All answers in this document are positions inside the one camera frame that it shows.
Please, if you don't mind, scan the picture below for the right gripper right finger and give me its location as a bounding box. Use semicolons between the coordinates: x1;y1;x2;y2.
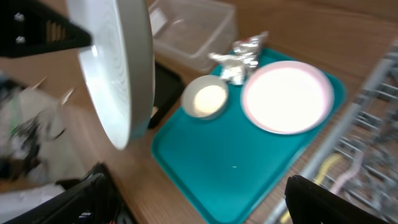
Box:
285;175;388;224

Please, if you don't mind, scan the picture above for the grey bowl of rice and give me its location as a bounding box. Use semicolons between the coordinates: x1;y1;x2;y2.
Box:
181;75;229;120

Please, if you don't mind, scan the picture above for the grey dishwasher rack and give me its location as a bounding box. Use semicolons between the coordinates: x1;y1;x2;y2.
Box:
264;39;398;224

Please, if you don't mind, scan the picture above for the black plastic tray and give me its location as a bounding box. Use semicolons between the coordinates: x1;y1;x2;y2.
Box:
148;62;185;129

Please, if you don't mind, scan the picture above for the grey plate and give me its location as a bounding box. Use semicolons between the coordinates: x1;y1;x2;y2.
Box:
67;0;155;150

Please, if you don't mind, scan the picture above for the white plastic fork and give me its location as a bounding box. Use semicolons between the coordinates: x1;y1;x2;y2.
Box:
330;152;364;195

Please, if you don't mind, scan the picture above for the crumpled aluminium foil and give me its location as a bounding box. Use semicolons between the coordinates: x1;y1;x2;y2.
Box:
233;31;269;72

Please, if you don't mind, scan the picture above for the clear plastic bin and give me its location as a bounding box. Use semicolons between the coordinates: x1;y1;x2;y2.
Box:
149;0;238;72

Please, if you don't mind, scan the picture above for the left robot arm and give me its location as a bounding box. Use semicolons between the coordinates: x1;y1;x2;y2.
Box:
1;76;136;223

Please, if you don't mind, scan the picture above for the yellow plastic spoon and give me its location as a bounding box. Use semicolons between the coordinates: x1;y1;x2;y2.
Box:
279;153;343;224

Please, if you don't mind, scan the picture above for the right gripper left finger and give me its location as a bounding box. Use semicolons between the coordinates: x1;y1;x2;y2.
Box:
1;0;91;58

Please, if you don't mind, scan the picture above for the white pink-rimmed plate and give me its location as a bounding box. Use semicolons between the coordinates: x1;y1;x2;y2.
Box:
241;60;335;135

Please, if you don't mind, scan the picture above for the teal serving tray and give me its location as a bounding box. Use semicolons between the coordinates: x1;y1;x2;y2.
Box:
150;47;347;224

